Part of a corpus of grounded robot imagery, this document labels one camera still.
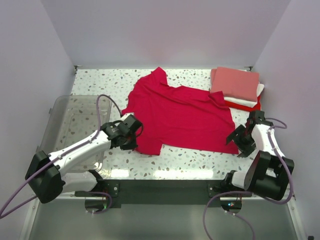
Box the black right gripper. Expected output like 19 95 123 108
225 124 257 158

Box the crimson red t-shirt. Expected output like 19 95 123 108
122 67 239 156

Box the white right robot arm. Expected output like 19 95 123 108
220 110 295 205

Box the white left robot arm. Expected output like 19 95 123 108
25 113 143 204

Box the folded red t-shirt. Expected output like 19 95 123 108
225 96 261 112

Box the clear plastic bin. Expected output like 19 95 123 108
36 95 112 173

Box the folded pink t-shirt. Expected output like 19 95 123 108
210 66 260 102

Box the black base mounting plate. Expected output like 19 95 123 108
74 179 252 210

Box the aluminium extrusion rail frame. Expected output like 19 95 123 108
19 65 308 240

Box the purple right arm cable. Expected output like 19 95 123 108
202 117 294 240

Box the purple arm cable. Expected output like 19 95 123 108
0 94 125 220
202 117 294 240

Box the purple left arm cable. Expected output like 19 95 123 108
0 94 125 220

